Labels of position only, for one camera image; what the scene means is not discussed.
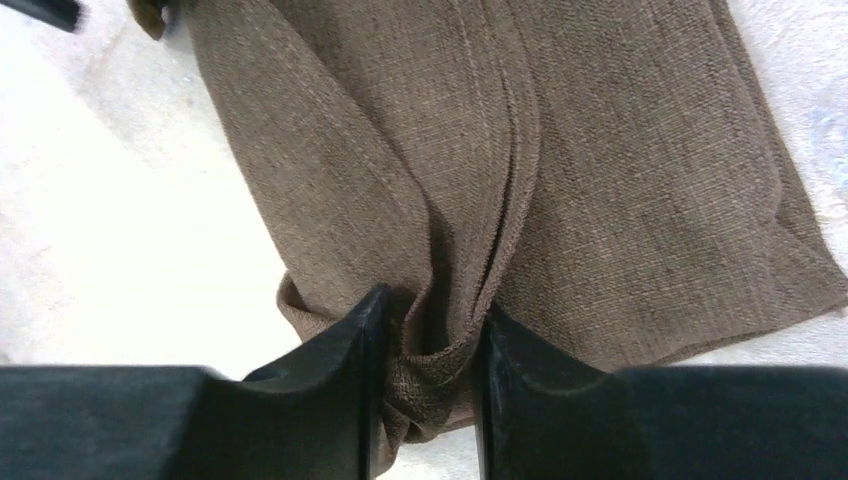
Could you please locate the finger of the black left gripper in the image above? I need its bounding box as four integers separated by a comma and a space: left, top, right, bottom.
1, 0, 82, 32

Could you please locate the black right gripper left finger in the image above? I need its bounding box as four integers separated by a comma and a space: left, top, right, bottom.
1, 285, 391, 480

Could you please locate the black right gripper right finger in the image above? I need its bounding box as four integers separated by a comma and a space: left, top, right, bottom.
474, 307, 847, 479

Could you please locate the brown fabric napkin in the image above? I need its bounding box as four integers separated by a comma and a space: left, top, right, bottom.
129, 0, 848, 465

